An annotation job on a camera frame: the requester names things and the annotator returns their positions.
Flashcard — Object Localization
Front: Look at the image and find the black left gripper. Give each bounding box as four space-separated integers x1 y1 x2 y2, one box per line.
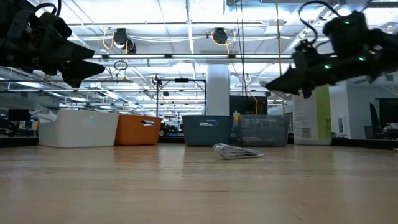
0 9 106 89

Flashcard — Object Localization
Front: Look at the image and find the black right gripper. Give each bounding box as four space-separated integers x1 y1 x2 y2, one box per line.
264 27 398 100

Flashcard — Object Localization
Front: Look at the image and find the white wipes canister green label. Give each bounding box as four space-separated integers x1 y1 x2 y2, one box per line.
292 84 332 146

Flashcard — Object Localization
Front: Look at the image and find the black screen behind bins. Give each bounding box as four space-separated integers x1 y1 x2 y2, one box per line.
229 95 268 116

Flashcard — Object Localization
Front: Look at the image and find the white plastic bin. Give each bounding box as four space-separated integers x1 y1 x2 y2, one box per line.
37 108 119 148

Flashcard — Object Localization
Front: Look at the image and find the white building pillar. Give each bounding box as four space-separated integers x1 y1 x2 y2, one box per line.
206 63 231 116

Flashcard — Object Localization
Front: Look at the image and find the orange plastic bin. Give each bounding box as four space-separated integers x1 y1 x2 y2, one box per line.
114 114 163 146

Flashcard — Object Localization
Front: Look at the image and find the teal plastic bin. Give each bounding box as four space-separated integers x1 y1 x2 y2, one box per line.
182 114 234 147

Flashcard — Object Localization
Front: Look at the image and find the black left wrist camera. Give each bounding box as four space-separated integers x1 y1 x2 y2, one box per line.
36 11 73 40

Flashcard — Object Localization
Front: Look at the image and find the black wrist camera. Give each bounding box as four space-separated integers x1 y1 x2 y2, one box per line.
36 11 73 40
322 11 371 57

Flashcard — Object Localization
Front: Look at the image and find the black ceiling cable reel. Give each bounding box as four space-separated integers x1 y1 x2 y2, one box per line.
211 27 229 45
112 27 137 54

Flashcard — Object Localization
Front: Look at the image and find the hanging yellow cord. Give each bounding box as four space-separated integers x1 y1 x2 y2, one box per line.
275 0 287 116

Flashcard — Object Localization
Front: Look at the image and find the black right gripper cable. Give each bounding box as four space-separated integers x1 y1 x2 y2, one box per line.
297 0 343 46

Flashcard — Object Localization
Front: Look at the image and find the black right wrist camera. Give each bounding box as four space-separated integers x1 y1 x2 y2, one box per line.
322 11 371 57

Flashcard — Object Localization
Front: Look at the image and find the black metal frame stand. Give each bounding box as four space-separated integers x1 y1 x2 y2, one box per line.
155 77 208 118

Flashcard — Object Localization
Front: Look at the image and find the dark wall monitor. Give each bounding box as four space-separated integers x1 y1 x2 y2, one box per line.
378 98 398 124

